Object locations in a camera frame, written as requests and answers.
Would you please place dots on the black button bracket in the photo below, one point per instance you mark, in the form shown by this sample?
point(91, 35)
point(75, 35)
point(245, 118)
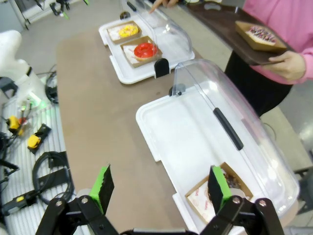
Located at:
point(44, 131)

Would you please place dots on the person black trousers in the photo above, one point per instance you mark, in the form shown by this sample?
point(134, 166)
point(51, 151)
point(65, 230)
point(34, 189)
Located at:
point(256, 90)

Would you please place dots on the white printed paper liner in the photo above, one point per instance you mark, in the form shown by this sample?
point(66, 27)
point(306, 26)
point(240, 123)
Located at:
point(113, 34)
point(128, 52)
point(200, 203)

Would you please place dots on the white metal frame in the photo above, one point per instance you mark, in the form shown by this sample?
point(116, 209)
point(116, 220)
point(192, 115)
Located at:
point(24, 14)

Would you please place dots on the person left hand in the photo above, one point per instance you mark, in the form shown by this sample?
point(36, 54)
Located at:
point(291, 66)

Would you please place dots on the person right hand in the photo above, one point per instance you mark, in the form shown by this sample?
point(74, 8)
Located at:
point(166, 2)

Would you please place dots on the red glazed donut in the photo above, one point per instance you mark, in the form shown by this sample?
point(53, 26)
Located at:
point(140, 54)

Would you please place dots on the green and black gripper tool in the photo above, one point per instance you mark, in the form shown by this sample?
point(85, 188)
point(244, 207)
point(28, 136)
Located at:
point(62, 8)

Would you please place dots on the dark brown serving tray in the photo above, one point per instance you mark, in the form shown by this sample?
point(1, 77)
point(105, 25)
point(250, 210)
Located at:
point(220, 29)

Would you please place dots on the chocolate donut with coloured sprinkles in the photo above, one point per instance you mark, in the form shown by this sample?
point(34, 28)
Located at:
point(261, 34)

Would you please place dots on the yellow emergency stop button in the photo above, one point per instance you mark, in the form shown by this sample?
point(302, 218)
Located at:
point(34, 142)
point(13, 123)

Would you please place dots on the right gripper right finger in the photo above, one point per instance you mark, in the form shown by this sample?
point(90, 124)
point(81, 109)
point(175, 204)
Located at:
point(217, 188)

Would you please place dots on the clear display case lid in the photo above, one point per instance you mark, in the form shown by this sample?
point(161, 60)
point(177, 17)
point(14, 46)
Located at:
point(244, 102)
point(171, 41)

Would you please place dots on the black device with yellow label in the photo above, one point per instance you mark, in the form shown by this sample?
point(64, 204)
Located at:
point(17, 202)

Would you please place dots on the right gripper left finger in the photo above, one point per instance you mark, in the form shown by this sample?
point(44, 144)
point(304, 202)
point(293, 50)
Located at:
point(105, 188)

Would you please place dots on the person left forearm pink sleeve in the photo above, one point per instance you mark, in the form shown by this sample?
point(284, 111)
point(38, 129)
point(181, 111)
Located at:
point(308, 66)

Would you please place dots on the yellow sprinkled donut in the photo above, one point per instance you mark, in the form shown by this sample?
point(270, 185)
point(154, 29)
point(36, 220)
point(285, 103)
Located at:
point(124, 32)

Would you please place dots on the person pink sweater torso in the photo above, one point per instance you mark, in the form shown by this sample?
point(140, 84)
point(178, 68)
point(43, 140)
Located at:
point(288, 19)

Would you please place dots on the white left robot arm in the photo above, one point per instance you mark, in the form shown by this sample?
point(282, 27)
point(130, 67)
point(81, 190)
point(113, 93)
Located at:
point(9, 49)

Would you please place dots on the brown cardboard donut box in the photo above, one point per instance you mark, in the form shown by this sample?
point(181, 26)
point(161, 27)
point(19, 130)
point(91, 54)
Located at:
point(195, 189)
point(127, 40)
point(137, 65)

